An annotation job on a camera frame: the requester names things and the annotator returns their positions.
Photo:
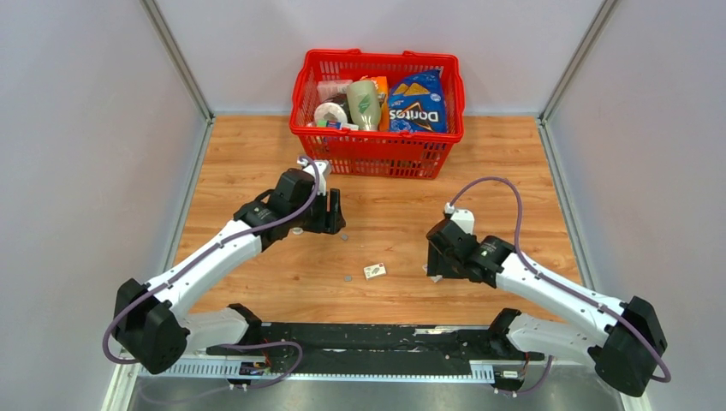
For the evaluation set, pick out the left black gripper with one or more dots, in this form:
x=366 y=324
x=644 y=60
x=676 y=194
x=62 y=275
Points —
x=330 y=222

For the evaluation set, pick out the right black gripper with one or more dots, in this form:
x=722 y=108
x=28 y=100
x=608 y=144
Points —
x=436 y=265

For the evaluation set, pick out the white paper tag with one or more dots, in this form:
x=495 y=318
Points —
x=435 y=278

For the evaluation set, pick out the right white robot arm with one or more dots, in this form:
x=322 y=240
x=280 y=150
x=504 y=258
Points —
x=622 y=341

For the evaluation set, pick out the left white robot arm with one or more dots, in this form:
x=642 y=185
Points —
x=152 y=320

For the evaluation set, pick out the small staple box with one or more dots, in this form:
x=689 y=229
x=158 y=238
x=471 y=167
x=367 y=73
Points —
x=373 y=271

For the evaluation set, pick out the red plastic shopping basket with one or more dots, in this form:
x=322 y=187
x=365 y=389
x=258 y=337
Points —
x=418 y=155

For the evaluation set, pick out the small white blue box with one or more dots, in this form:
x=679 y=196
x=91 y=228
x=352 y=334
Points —
x=335 y=125

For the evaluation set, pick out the white tape roll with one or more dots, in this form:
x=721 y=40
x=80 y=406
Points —
x=331 y=112

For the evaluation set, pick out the beige squeeze bottle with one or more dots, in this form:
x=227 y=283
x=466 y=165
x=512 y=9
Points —
x=364 y=105

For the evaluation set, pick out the clear plastic wrapped packet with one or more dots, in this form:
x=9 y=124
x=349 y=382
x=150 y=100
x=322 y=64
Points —
x=330 y=88

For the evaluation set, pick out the blue Doritos chip bag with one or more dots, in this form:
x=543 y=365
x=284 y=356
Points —
x=416 y=104

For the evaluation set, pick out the orange snack packet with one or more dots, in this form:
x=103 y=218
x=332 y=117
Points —
x=382 y=87

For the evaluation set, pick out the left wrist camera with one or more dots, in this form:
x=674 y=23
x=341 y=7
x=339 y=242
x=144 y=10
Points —
x=319 y=169

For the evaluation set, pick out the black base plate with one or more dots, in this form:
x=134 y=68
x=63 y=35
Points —
x=358 y=349

